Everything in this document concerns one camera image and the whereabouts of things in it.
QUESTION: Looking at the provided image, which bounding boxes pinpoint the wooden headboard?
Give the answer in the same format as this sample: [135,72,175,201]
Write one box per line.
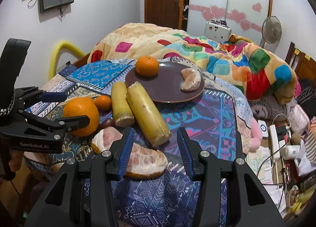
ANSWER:
[284,41,316,82]

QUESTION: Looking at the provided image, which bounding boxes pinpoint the small pomelo segment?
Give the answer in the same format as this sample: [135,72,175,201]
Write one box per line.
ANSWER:
[181,68,201,92]

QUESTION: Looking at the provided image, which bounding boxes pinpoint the long sugarcane piece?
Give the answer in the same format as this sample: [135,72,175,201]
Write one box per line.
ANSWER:
[126,81,171,147]

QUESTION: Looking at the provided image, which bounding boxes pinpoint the yellow foam tube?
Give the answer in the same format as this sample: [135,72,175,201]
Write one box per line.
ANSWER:
[48,40,86,80]

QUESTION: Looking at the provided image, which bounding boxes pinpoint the dark purple plate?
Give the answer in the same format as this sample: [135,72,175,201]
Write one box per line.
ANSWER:
[125,62,205,103]

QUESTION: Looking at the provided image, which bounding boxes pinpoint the short sugarcane piece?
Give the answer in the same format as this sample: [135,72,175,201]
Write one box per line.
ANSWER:
[111,81,135,127]

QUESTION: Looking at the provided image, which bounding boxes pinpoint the standing electric fan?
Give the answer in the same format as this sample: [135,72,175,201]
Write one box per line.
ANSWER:
[260,16,282,48]

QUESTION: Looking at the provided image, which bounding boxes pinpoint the left hand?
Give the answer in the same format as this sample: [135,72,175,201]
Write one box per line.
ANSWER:
[8,150,24,172]

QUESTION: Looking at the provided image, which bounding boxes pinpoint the wardrobe with heart stickers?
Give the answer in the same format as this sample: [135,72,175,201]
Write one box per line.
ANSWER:
[185,0,272,44]

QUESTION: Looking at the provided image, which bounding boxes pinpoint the pink quilted pouch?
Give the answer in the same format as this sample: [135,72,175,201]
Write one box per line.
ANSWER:
[288,105,310,136]

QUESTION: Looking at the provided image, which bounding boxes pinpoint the large pomelo segment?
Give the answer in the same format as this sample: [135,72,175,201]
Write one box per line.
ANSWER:
[90,127,168,179]

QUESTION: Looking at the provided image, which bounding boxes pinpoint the white bedside cabinet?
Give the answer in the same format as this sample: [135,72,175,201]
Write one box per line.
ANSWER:
[204,20,231,42]

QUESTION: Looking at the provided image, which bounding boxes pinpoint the dark round chestnut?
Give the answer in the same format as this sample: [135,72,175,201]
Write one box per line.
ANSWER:
[100,118,115,129]

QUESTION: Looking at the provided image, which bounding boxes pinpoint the small tangerine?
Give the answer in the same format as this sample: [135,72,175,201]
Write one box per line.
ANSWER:
[95,95,112,112]

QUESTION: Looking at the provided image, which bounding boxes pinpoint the colourful patchwork blanket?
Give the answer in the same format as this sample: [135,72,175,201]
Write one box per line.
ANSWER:
[87,23,297,104]

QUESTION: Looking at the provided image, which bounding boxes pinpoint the large orange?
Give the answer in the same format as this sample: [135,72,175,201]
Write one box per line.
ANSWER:
[62,96,100,138]

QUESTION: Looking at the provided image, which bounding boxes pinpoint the medium orange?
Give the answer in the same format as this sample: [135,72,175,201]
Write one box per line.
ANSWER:
[135,56,159,77]

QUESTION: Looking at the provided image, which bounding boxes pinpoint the white power strip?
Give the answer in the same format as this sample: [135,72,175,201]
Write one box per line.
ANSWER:
[269,125,280,163]

